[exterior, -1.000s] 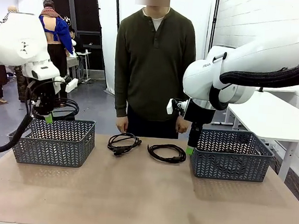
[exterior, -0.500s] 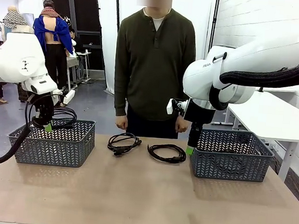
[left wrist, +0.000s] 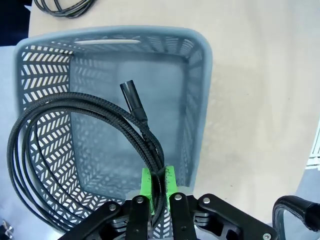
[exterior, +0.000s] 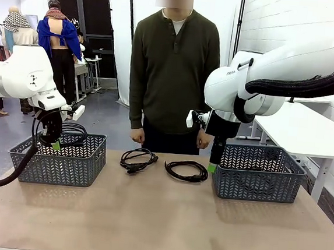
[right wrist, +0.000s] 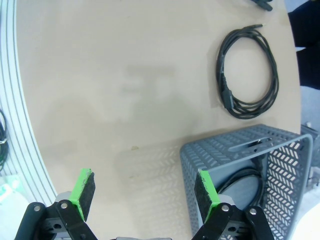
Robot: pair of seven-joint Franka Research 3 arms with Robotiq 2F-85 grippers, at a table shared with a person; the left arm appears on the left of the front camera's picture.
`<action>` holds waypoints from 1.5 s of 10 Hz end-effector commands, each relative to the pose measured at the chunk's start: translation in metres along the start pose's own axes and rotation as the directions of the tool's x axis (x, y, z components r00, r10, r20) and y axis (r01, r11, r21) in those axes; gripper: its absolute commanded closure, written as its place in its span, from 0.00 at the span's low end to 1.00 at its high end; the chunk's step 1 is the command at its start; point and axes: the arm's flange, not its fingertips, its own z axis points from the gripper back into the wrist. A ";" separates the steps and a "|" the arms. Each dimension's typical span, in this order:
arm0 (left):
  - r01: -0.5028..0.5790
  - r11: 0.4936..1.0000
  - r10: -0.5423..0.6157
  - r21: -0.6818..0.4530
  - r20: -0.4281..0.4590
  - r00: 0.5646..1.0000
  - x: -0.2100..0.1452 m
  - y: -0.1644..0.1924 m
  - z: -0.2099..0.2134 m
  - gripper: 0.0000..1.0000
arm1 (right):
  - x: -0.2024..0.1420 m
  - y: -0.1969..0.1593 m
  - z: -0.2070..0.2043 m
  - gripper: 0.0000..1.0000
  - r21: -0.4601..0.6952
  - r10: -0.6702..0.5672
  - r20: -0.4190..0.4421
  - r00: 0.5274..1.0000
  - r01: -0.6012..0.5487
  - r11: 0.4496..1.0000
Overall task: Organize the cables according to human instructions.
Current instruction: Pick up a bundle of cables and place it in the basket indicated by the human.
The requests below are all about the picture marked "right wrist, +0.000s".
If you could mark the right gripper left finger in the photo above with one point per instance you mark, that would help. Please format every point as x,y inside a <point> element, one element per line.
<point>83,192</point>

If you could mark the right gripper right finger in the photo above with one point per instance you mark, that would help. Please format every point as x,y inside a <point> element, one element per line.
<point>206,195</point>

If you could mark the grey plastic lattice basket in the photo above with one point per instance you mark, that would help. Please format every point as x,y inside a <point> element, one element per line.
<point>212,150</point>

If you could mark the aluminium table edge rail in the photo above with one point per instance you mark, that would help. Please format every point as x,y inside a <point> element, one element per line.
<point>15,112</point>

